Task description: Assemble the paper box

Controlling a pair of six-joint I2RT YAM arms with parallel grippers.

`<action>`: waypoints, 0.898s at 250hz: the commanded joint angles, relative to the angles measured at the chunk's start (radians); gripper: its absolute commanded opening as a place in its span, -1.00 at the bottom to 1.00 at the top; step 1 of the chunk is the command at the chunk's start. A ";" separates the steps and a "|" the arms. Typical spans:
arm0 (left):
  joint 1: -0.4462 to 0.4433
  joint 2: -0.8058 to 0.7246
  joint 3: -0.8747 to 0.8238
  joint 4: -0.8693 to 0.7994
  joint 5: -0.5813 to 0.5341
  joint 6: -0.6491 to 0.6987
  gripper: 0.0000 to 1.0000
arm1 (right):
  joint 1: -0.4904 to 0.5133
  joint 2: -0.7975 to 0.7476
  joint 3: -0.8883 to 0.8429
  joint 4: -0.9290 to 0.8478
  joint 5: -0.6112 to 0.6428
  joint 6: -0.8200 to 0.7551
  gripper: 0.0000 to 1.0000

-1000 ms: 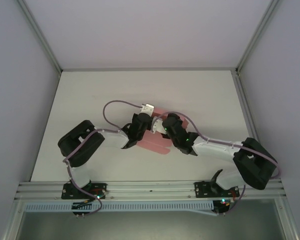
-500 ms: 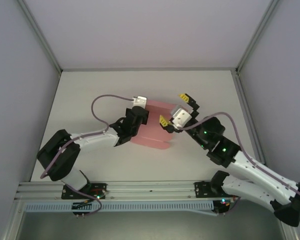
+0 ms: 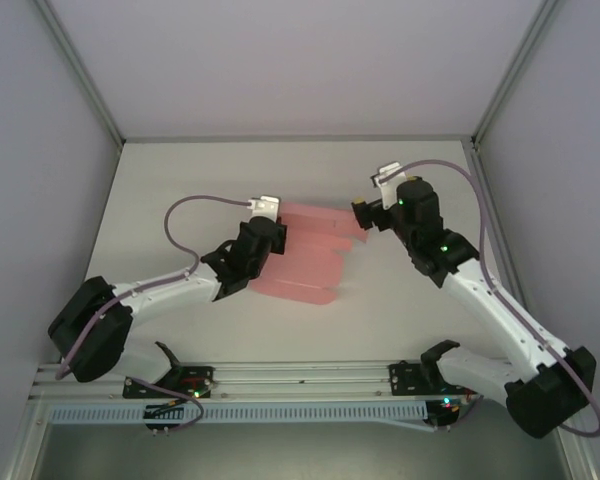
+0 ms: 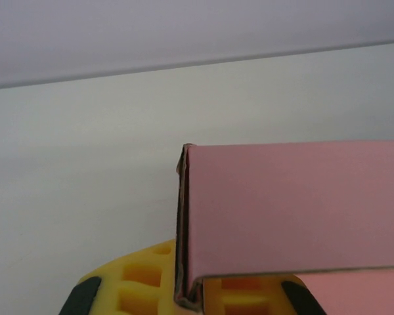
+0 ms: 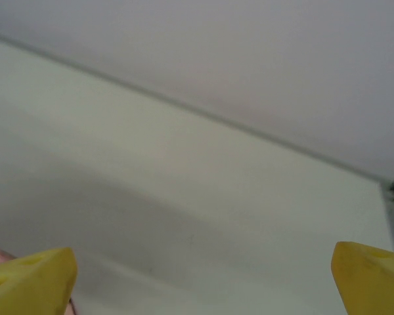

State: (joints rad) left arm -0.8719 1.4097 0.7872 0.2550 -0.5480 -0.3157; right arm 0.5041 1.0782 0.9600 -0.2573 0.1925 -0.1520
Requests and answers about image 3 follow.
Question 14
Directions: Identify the aluminium frame corner post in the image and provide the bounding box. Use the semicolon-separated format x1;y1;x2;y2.
471;0;564;149
42;0;126;149

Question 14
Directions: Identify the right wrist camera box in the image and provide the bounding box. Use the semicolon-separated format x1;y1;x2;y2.
369;160;407;210

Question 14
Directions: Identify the black right controller board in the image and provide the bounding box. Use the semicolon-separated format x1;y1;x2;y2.
426;397;465;430

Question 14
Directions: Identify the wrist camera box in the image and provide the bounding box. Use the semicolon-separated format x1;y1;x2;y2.
246;194;282;219
369;160;407;210

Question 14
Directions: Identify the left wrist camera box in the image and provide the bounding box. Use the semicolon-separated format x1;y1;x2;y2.
246;194;282;219

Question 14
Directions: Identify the aluminium table side rail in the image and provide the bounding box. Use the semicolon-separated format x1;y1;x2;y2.
467;139;520;311

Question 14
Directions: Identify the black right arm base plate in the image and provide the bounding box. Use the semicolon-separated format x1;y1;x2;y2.
387;360;481;399

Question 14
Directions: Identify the black controller board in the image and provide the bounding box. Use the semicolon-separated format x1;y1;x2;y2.
426;397;465;430
143;402;205;434

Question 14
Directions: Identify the light blue slotted cable duct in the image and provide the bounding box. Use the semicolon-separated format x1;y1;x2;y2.
47;402;431;426

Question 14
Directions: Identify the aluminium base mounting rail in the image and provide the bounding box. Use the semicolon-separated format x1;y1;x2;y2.
29;362;574;404

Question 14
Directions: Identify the black left controller board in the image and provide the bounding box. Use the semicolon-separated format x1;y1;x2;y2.
143;402;205;434

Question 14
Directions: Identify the pink paper box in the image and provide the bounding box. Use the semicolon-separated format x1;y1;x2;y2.
252;199;372;307

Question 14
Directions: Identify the aluminium lower frame beam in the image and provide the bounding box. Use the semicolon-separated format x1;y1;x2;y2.
552;424;600;480
2;394;54;480

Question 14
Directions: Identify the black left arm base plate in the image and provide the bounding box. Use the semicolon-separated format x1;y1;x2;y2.
122;364;217;401

